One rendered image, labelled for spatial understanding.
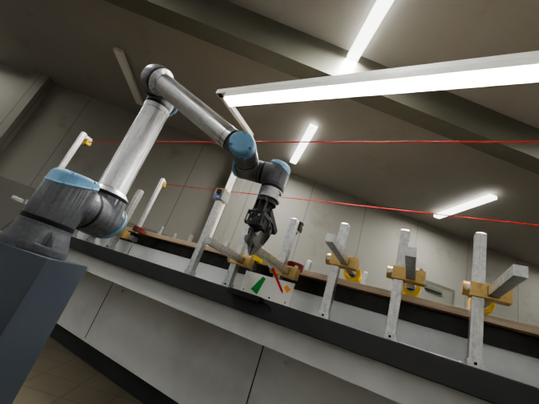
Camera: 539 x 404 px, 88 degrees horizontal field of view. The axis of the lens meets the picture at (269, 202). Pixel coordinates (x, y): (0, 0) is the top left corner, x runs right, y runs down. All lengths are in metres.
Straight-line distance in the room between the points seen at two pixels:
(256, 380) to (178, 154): 4.88
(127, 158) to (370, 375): 1.23
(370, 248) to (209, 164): 3.62
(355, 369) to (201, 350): 0.85
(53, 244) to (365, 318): 1.22
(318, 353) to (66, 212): 1.02
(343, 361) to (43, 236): 1.08
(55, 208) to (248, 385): 1.12
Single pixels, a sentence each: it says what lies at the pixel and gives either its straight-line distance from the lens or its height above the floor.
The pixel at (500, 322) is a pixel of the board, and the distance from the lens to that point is 1.40.
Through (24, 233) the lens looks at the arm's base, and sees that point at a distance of 1.06.
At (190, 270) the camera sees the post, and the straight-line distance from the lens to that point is 1.60.
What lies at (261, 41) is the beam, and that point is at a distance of 3.21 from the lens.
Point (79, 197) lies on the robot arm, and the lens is 1.09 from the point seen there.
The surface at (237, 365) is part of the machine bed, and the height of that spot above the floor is 0.37.
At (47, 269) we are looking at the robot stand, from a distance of 1.00.
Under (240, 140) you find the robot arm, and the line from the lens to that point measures 0.98.
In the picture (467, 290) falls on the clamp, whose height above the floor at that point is 0.93.
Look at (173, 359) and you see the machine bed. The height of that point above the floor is 0.26.
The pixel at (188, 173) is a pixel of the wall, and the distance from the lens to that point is 5.68.
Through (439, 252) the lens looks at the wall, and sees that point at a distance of 6.92.
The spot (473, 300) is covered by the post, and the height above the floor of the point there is 0.90.
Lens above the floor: 0.66
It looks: 20 degrees up
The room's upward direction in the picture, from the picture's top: 19 degrees clockwise
